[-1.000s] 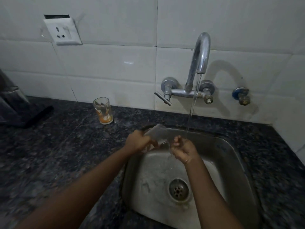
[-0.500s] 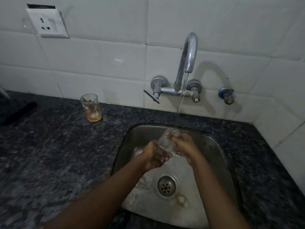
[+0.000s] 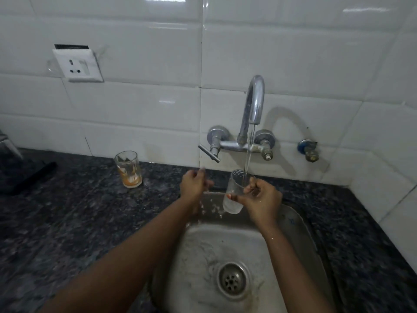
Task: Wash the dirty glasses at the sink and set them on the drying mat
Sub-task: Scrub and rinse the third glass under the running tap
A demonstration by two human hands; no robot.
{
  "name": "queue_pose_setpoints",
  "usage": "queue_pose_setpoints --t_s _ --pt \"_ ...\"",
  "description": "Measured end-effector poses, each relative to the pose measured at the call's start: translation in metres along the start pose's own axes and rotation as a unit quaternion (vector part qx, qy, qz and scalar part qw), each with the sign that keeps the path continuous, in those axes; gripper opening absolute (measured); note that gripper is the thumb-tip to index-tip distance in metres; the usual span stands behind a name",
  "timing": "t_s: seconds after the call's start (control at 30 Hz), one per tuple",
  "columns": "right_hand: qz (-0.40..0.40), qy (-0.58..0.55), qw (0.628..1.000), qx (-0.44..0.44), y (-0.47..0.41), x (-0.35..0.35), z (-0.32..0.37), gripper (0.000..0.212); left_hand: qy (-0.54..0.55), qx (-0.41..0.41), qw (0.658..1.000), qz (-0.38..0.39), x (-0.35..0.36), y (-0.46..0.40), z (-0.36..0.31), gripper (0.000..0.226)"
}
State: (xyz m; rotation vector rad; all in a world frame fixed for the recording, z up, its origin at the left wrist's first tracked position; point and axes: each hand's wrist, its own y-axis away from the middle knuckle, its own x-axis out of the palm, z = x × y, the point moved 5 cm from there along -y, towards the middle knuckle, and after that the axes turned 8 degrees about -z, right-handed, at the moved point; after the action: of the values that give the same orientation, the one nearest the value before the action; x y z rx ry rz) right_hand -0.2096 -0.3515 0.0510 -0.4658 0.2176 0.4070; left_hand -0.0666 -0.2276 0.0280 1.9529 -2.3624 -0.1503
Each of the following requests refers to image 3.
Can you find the stainless steel sink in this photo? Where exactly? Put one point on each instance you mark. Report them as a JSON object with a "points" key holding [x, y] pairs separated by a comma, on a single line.
{"points": [[195, 257]]}

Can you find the person's right hand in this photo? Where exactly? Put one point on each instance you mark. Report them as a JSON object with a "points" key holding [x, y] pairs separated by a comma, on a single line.
{"points": [[264, 202]]}

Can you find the brass valve with blue collar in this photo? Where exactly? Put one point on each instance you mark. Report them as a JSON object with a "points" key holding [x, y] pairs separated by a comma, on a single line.
{"points": [[309, 149]]}

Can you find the chrome wall faucet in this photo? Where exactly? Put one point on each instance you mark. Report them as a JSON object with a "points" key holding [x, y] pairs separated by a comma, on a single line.
{"points": [[257, 97]]}

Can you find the drinking glass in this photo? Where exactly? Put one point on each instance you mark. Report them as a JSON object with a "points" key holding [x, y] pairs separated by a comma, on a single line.
{"points": [[9, 146], [129, 171], [234, 195]]}

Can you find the white wall socket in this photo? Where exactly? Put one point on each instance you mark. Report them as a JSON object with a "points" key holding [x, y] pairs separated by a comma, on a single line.
{"points": [[78, 65]]}

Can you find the person's right forearm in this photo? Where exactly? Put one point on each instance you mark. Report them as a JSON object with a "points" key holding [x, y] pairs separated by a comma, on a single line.
{"points": [[293, 273]]}

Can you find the person's left forearm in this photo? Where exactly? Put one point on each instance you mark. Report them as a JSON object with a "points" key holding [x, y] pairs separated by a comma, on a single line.
{"points": [[130, 260]]}

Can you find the metal sink drain strainer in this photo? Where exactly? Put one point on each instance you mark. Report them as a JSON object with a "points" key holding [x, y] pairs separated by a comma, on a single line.
{"points": [[233, 280]]}

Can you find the black drying mat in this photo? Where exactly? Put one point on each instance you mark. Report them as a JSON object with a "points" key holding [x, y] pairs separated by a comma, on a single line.
{"points": [[22, 179]]}

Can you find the person's left hand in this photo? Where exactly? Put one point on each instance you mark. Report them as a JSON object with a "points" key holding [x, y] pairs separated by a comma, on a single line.
{"points": [[193, 187]]}

